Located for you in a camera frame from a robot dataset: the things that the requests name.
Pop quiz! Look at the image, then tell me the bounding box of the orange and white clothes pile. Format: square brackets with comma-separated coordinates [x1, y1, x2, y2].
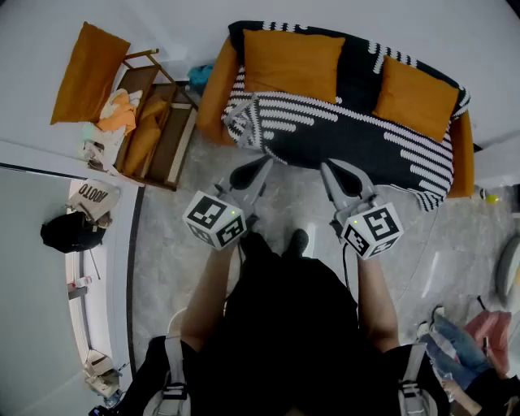
[83, 88, 144, 163]

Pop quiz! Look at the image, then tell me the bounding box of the orange sofa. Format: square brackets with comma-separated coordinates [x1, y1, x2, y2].
[196, 35, 475, 199]

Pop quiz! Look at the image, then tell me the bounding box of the person's right forearm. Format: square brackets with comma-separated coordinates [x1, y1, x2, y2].
[356, 253, 401, 353]

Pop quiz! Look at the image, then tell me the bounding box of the beige tote bag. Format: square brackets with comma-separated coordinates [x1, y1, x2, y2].
[67, 178, 122, 223]

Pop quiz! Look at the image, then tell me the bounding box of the black backpack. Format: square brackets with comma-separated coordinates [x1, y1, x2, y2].
[39, 210, 107, 255]

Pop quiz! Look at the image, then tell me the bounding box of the large orange cushion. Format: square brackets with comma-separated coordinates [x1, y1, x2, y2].
[242, 28, 346, 105]

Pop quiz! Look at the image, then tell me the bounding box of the wooden rattan chair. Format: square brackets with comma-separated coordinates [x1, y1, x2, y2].
[113, 48, 199, 192]

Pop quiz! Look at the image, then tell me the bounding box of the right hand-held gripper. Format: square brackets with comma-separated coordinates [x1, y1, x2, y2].
[320, 158, 405, 260]

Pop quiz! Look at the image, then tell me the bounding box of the grey shoulder strap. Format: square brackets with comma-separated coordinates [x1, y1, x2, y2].
[396, 342, 438, 416]
[144, 336, 192, 416]

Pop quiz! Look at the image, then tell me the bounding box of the beige open box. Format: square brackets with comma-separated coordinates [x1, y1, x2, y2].
[83, 349, 123, 399]

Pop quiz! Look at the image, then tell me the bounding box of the person's black clothed body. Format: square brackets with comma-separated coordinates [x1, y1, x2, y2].
[117, 229, 452, 416]

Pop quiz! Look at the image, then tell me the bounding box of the teal cloth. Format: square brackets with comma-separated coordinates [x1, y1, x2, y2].
[187, 63, 215, 94]

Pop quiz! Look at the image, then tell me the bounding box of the white round appliance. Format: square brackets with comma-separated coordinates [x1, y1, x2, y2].
[495, 235, 520, 308]

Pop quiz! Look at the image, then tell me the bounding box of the pink bag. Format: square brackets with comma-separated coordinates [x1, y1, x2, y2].
[465, 310, 513, 377]

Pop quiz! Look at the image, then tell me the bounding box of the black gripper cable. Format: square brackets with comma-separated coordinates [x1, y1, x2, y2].
[342, 242, 355, 294]

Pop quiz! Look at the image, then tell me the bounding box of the person's left forearm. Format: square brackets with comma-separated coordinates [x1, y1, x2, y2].
[180, 241, 245, 353]

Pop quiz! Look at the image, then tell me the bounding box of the black white striped blanket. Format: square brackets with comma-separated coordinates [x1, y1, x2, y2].
[221, 19, 471, 212]

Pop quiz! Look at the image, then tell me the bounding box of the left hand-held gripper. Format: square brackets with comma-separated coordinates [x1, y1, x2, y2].
[182, 156, 274, 249]

